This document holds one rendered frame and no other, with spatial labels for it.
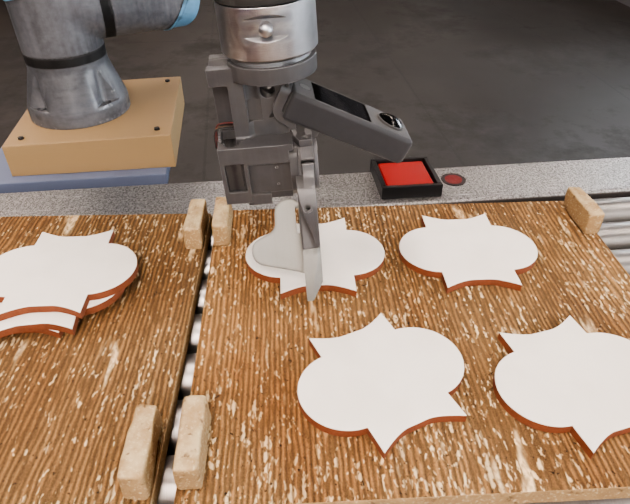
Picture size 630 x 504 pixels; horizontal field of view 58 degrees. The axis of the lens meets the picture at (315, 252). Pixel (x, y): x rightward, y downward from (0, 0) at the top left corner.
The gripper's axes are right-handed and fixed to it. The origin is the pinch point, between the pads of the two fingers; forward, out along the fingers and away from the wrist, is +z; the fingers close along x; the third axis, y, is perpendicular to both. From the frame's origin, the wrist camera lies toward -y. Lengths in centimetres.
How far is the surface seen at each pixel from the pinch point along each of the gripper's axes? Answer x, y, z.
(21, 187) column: -28, 42, 5
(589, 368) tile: 16.2, -20.8, 1.3
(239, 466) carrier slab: 22.8, 6.4, 0.3
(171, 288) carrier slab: 3.9, 13.8, -0.2
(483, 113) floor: -241, -98, 101
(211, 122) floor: -238, 49, 91
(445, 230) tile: -2.9, -13.8, 0.9
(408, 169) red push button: -18.6, -12.9, 2.4
